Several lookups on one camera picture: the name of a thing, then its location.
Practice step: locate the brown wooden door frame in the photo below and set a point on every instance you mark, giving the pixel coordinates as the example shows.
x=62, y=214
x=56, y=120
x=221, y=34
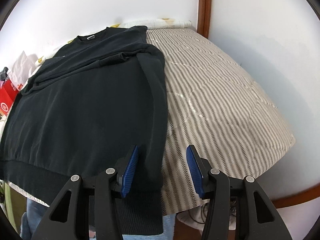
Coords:
x=204, y=7

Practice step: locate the white yellow-printed folded cloth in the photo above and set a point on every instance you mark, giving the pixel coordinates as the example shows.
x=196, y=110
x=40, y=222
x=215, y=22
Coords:
x=162, y=22

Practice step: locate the plaid cloth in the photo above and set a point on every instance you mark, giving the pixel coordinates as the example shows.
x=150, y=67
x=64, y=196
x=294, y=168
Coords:
x=3, y=73

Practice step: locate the black long-sleeve sweatshirt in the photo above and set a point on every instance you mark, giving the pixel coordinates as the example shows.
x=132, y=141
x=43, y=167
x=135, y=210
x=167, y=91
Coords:
x=82, y=110

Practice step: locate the green cloth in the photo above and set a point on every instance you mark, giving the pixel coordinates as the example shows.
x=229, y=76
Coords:
x=3, y=195

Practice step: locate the striped beige quilted mat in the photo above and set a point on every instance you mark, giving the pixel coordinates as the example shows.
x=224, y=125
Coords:
x=220, y=100

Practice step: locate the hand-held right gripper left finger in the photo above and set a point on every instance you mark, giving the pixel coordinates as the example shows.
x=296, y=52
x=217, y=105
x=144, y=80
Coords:
x=128, y=168

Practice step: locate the person's legs in jeans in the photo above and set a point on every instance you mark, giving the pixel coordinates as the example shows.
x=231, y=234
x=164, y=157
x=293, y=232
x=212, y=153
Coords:
x=32, y=215

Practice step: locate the red paper bag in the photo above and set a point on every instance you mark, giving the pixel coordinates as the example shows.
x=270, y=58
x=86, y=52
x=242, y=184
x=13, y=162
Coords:
x=7, y=97

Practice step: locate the white plastic bag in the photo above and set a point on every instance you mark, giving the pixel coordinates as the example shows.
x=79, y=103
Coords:
x=22, y=70

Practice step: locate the brown wooden baseboard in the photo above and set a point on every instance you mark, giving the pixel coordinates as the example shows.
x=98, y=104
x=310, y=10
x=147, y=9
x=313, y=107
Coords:
x=297, y=196

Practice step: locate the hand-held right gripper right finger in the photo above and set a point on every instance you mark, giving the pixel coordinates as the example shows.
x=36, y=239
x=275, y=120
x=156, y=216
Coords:
x=195, y=170

